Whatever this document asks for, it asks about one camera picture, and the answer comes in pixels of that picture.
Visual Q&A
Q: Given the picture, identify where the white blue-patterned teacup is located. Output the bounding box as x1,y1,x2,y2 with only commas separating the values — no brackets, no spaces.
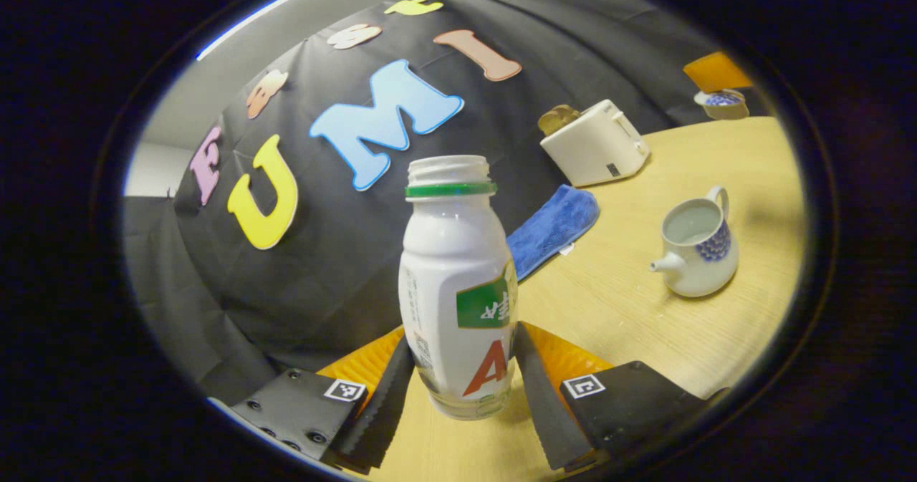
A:
650,185,740,298

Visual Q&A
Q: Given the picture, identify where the white water bottle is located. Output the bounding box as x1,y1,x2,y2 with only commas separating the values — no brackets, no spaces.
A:
398,155,520,421

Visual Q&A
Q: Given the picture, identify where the blue towel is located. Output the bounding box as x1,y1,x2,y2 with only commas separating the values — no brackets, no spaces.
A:
506,184,600,282

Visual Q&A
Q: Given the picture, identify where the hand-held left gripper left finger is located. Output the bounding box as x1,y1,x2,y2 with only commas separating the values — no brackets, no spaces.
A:
229,326,416,473

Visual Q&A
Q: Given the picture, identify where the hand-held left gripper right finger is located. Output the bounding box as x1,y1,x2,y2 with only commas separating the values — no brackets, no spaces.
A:
513,321,708,472

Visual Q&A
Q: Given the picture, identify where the white blue-patterned teacup lid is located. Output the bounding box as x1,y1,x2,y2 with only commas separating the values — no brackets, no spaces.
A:
693,88,749,121

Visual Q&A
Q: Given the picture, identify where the white toaster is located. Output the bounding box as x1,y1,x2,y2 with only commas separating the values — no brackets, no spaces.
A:
539,99,651,188

